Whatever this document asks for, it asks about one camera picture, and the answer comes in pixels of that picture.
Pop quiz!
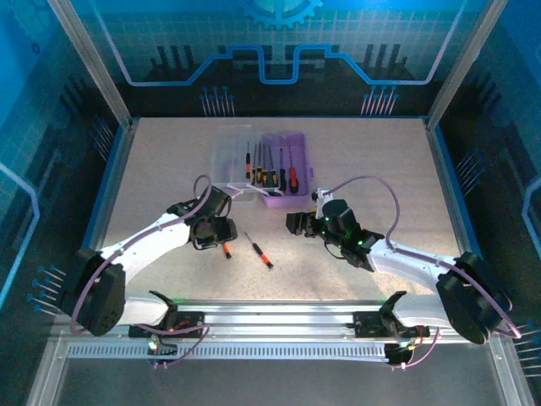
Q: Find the purple tool box base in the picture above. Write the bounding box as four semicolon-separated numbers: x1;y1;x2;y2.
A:
258;131;316;209

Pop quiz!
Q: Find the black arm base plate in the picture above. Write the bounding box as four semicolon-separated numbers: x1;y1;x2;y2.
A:
128;310;206;339
353;310;430;338

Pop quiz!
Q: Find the aluminium frame post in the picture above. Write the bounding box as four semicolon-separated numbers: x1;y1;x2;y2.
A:
425;0;509;130
47;0;137;129

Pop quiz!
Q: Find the aluminium mounting rail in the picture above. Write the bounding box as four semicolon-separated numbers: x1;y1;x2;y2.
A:
54;298;506;343

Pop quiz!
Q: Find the small LED control board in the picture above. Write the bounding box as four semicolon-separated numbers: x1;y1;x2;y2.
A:
386;343;419;371
146;333;178;369

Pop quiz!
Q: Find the slotted grey cable duct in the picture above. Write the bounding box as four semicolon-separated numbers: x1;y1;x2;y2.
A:
67;343;388;361

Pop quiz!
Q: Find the clear tool box lid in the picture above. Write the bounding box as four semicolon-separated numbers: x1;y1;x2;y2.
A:
212;123;261;205

